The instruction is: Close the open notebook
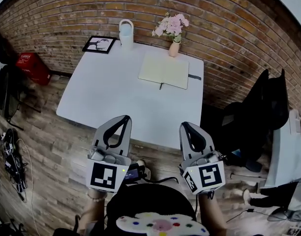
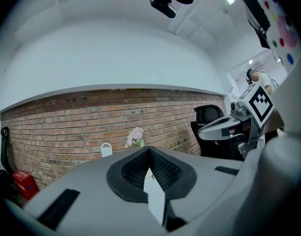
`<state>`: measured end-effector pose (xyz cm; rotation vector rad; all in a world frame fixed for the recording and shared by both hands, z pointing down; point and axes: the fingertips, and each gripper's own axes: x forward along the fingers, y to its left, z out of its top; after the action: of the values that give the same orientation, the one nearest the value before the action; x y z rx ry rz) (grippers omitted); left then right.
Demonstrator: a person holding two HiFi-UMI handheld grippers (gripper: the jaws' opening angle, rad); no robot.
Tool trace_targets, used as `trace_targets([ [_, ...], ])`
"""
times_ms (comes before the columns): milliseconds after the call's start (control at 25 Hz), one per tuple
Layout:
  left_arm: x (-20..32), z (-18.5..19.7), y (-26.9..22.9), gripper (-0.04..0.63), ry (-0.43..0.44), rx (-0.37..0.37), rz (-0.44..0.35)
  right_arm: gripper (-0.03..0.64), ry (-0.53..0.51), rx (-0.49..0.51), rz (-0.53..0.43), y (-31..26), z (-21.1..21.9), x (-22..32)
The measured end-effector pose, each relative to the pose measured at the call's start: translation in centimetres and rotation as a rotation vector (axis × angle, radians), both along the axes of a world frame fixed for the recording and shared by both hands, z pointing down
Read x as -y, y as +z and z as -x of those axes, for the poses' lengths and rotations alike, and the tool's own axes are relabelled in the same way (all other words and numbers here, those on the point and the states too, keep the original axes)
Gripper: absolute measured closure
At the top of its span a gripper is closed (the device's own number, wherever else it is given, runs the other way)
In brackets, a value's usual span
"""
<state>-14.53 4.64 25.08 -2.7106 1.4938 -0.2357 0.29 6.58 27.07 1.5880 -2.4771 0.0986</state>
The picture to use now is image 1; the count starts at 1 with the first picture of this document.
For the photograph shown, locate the white lantern with handle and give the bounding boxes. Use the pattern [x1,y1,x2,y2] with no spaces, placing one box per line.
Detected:
[119,19,135,50]

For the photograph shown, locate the white box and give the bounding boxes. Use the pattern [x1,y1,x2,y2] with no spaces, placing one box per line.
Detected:
[289,109,301,135]

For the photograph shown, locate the black high-back office chair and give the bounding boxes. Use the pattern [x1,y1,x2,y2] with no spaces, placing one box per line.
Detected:
[201,69,290,173]

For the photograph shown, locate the beaded bracelet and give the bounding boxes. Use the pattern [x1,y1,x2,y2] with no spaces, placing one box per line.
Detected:
[87,192,108,203]

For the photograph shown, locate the pink flower bouquet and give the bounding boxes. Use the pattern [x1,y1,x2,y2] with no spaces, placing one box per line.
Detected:
[152,12,190,43]

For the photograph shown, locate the pile of black cables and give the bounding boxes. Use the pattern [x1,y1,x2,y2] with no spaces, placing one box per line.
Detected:
[0,128,27,194]

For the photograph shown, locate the person's black shirt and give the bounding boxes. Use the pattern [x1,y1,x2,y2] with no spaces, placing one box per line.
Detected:
[106,183,197,231]

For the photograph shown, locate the person's left forearm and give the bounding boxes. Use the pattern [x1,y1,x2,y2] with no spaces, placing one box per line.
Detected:
[79,192,109,233]

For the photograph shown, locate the grey round stand base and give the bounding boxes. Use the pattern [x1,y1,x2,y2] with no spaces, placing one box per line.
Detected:
[267,209,292,222]

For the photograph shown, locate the red plastic crate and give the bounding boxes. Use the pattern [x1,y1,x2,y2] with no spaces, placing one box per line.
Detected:
[15,52,52,86]

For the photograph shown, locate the person's right forearm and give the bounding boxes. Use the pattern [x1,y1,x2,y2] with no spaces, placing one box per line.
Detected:
[198,193,227,236]

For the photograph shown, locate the black picture frame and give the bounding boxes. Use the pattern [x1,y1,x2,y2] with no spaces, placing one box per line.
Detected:
[82,35,118,55]

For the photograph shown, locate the person's beige trousers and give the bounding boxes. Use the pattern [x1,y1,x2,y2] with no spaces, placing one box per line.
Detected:
[142,166,188,194]

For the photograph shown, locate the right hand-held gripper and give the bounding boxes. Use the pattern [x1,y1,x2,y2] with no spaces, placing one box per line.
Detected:
[178,121,226,196]

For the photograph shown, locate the black device with screen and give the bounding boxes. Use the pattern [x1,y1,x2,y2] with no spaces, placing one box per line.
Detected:
[124,163,147,183]

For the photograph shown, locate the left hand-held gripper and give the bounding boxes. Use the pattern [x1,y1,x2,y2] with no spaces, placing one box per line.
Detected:
[86,115,133,194]

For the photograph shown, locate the peach vase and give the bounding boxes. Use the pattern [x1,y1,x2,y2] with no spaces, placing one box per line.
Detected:
[168,40,182,58]

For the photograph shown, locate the notebook with dark cover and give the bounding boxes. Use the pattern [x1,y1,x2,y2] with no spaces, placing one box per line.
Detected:
[138,50,202,90]

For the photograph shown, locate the light grey side desk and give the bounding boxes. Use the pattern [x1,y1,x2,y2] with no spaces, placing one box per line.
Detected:
[259,109,301,189]

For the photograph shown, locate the white floor cable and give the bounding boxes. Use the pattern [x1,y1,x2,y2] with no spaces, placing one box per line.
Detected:
[17,139,36,231]

